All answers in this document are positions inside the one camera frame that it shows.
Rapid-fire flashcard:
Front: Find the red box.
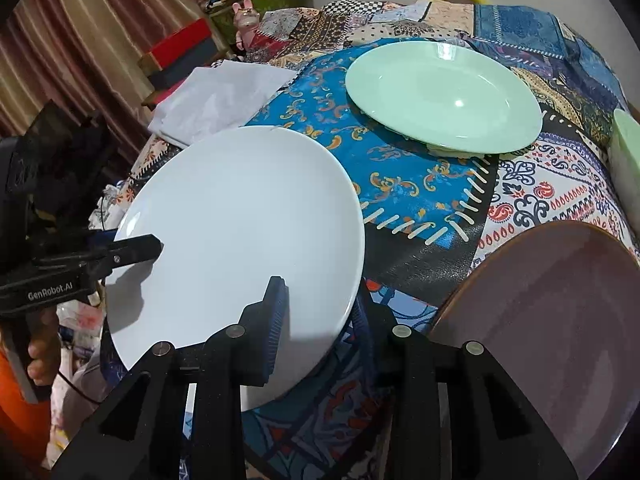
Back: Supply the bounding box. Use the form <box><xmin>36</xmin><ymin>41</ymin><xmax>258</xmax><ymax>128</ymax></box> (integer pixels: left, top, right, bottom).
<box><xmin>150</xmin><ymin>19</ymin><xmax>216</xmax><ymax>68</ymax></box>

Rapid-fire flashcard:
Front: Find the green patterned box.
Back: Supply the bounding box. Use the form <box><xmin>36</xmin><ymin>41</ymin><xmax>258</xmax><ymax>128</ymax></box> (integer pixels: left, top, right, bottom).
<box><xmin>207</xmin><ymin>0</ymin><xmax>297</xmax><ymax>41</ymax></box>

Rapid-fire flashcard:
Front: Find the mauve plate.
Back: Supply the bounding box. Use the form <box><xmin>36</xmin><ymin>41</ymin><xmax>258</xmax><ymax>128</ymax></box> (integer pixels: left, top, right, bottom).
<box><xmin>430</xmin><ymin>220</ymin><xmax>640</xmax><ymax>480</ymax></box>

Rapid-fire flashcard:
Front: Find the person's left hand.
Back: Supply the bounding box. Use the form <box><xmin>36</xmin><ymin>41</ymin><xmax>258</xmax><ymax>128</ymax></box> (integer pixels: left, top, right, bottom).
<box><xmin>27</xmin><ymin>307</ymin><xmax>63</xmax><ymax>386</ymax></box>

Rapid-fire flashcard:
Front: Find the green plate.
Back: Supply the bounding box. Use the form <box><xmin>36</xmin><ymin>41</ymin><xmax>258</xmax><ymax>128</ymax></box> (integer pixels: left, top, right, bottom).
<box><xmin>345</xmin><ymin>41</ymin><xmax>543</xmax><ymax>155</ymax></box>

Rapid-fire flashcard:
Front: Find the white cloth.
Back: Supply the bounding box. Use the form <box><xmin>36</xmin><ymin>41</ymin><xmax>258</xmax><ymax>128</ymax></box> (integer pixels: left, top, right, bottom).
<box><xmin>148</xmin><ymin>60</ymin><xmax>299</xmax><ymax>148</ymax></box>

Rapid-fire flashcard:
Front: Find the green bowl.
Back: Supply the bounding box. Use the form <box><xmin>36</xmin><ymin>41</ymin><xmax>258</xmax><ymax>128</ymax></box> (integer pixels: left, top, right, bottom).
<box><xmin>607</xmin><ymin>109</ymin><xmax>640</xmax><ymax>241</ymax></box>

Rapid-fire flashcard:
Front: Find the striped brown curtain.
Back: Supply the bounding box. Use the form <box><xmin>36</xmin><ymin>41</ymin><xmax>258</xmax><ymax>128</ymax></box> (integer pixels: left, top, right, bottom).
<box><xmin>0</xmin><ymin>0</ymin><xmax>213</xmax><ymax>161</ymax></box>

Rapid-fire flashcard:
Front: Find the patchwork printed blanket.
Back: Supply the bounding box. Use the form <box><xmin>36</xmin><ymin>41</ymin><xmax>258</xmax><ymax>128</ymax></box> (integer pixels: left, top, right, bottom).
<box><xmin>90</xmin><ymin>0</ymin><xmax>640</xmax><ymax>480</ymax></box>

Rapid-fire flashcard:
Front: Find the black bag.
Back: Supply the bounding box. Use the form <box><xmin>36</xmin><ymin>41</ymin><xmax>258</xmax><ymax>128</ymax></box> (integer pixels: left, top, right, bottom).
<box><xmin>0</xmin><ymin>102</ymin><xmax>118</xmax><ymax>261</ymax></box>

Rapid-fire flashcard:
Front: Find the orange container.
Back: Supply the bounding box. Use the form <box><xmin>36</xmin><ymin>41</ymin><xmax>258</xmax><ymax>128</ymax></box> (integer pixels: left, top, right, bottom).
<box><xmin>0</xmin><ymin>350</ymin><xmax>53</xmax><ymax>463</ymax></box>

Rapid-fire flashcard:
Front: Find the dark grey box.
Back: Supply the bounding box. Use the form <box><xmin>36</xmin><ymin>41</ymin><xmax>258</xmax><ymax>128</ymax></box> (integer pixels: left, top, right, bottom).
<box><xmin>147</xmin><ymin>50</ymin><xmax>222</xmax><ymax>92</ymax></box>

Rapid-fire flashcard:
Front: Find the white plate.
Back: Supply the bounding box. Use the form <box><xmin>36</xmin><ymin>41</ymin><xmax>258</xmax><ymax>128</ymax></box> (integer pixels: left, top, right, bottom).
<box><xmin>102</xmin><ymin>126</ymin><xmax>366</xmax><ymax>413</ymax></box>

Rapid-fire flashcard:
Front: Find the pink bunny toy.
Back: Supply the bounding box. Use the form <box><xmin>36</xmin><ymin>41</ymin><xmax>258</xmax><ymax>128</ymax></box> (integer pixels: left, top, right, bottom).
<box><xmin>232</xmin><ymin>0</ymin><xmax>262</xmax><ymax>51</ymax></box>

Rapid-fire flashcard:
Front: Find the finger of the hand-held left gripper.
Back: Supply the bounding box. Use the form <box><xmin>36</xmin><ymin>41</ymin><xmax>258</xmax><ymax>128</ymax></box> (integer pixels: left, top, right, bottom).
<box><xmin>32</xmin><ymin>234</ymin><xmax>163</xmax><ymax>281</ymax></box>

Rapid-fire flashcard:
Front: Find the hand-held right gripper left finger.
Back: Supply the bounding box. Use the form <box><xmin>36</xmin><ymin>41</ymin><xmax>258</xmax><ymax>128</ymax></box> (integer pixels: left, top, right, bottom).
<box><xmin>50</xmin><ymin>275</ymin><xmax>291</xmax><ymax>480</ymax></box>

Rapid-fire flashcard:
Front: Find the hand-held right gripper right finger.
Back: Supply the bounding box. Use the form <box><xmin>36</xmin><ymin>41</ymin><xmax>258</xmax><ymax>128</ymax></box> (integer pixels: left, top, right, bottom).
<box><xmin>350</xmin><ymin>287</ymin><xmax>581</xmax><ymax>480</ymax></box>

